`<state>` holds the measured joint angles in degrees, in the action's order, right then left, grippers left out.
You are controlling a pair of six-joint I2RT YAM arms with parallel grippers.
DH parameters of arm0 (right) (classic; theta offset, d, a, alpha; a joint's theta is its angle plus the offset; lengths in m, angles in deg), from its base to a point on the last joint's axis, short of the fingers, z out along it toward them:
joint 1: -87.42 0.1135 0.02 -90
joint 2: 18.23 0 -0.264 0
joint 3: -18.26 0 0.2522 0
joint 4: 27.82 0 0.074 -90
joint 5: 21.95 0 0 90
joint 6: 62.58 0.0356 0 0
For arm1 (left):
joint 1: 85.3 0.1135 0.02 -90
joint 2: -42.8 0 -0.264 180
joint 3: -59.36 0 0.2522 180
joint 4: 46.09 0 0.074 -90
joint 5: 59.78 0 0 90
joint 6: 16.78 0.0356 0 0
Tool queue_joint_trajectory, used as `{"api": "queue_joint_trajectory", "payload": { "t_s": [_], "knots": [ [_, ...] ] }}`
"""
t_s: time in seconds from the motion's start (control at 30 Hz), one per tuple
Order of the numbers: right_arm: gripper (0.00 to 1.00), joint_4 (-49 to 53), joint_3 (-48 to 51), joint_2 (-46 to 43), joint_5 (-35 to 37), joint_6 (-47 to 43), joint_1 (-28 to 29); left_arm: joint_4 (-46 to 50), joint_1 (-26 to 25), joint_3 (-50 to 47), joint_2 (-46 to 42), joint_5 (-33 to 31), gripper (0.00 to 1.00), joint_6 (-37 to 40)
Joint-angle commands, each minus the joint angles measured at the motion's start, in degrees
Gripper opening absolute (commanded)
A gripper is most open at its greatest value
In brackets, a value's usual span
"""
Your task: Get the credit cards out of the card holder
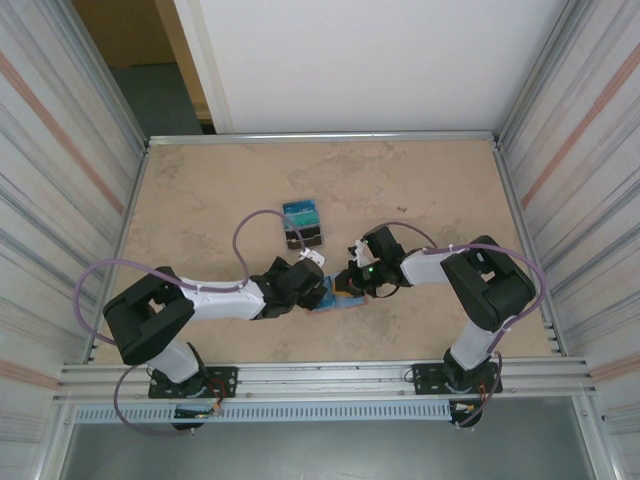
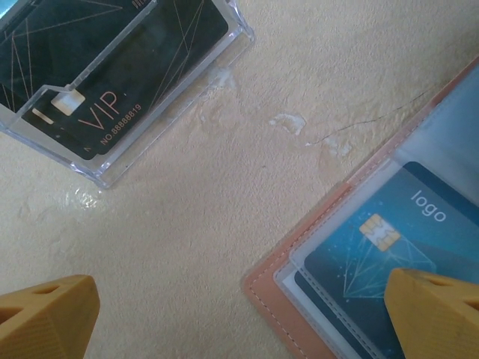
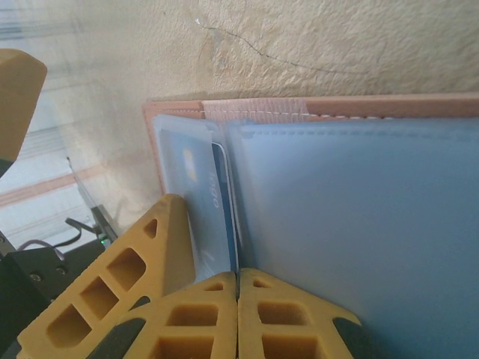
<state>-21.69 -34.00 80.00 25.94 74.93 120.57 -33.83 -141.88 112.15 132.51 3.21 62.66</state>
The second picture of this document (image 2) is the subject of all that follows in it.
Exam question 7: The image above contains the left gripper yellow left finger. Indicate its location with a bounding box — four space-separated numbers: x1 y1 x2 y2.
0 274 101 359

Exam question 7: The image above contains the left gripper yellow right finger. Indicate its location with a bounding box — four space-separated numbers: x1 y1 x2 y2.
384 266 479 359

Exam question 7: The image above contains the blue logo chip card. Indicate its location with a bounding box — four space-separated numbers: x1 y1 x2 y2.
302 160 479 359

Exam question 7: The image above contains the blue card packet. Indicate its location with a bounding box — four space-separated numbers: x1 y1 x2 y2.
241 55 479 359

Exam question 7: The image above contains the black VIP card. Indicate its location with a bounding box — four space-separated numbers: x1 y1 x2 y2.
20 0 230 161
0 0 158 120

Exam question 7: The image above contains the dark blue card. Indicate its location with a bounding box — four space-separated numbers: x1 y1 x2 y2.
293 271 379 359

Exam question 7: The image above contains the clear acrylic card stand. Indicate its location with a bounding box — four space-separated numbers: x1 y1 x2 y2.
0 0 256 190

